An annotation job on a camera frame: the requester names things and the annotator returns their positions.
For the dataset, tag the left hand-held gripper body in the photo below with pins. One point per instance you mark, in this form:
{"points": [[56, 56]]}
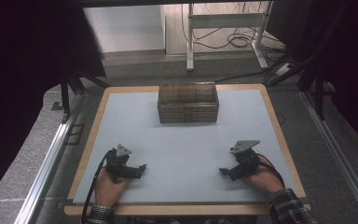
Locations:
{"points": [[118, 161]]}

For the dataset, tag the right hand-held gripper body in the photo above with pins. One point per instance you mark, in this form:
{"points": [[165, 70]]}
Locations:
{"points": [[247, 160]]}

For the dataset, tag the person's right hand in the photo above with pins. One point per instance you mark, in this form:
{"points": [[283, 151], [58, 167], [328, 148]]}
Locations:
{"points": [[265, 180]]}

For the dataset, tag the person's left hand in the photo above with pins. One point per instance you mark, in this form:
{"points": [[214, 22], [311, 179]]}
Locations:
{"points": [[107, 191]]}

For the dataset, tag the grey table mat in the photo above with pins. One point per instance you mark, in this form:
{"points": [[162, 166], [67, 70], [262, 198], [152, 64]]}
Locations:
{"points": [[183, 149]]}

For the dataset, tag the transparent brown drawer organizer box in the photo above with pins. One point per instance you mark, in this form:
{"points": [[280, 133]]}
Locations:
{"points": [[188, 109]]}

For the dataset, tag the black tripod stand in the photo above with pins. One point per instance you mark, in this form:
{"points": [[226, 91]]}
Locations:
{"points": [[71, 84], [307, 71]]}

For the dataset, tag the dark curtain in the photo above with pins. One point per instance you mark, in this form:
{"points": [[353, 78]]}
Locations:
{"points": [[28, 62], [351, 56]]}

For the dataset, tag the aluminium rail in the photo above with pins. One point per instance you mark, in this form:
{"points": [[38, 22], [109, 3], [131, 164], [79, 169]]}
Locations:
{"points": [[46, 161], [338, 155]]}

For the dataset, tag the white metal desk frame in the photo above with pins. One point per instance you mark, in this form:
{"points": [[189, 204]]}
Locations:
{"points": [[227, 20]]}

